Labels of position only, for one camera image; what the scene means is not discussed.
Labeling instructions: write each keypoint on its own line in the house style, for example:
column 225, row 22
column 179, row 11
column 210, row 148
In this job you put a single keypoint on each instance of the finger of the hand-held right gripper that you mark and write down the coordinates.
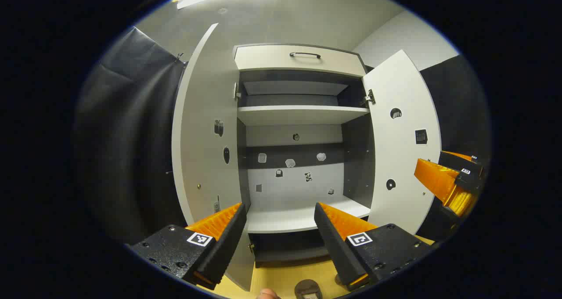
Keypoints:
column 454, row 160
column 434, row 178

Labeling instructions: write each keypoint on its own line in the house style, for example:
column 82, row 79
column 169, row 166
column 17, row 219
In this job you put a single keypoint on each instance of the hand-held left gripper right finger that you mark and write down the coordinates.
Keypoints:
column 333, row 250

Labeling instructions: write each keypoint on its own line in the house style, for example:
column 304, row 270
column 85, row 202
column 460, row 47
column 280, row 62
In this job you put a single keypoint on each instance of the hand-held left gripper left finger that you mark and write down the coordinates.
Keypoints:
column 228, row 246

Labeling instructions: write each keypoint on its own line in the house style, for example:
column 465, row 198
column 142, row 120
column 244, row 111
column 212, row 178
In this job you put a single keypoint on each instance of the white door with headphone sticker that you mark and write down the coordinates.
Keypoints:
column 404, row 167

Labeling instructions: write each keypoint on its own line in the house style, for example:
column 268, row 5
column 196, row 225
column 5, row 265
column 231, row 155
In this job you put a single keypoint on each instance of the white shoe cabinet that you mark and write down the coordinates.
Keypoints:
column 294, row 189

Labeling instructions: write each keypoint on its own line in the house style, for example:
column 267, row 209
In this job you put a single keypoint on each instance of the white door with camera sticker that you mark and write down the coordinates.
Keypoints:
column 206, row 136

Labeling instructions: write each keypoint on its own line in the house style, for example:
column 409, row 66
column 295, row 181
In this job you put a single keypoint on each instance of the white cabinet shelf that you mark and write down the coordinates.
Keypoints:
column 298, row 114
column 281, row 217

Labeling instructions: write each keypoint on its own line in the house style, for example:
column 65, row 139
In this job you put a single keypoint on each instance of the metal door hinge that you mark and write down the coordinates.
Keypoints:
column 236, row 92
column 369, row 98

